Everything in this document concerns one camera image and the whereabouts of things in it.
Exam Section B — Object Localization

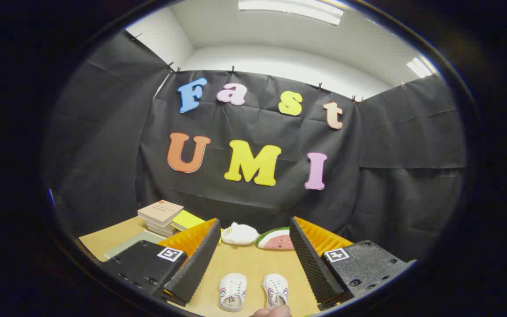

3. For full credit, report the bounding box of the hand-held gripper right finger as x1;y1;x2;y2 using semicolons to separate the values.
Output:
289;216;417;311

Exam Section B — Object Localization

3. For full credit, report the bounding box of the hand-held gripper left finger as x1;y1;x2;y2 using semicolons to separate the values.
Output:
99;218;222;307

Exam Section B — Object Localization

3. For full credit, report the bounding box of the white canvas shoe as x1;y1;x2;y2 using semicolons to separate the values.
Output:
218;273;248;312
261;273;289;309

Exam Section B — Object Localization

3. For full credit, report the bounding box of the cream fabric storage box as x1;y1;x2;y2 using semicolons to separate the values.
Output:
104;230;168;260

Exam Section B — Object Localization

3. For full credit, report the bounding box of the watermelon slice plush toy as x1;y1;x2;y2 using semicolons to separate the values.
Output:
255;227;295;251

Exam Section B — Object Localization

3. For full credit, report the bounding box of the yellow book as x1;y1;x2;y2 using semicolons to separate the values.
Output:
171;210;206;232

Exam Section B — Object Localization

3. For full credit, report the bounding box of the white plush toy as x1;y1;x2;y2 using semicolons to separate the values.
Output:
221;222;261;245

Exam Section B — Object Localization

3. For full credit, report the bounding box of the ceiling light panel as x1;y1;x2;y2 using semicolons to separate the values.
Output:
238;0;344;26
407;57;432;79

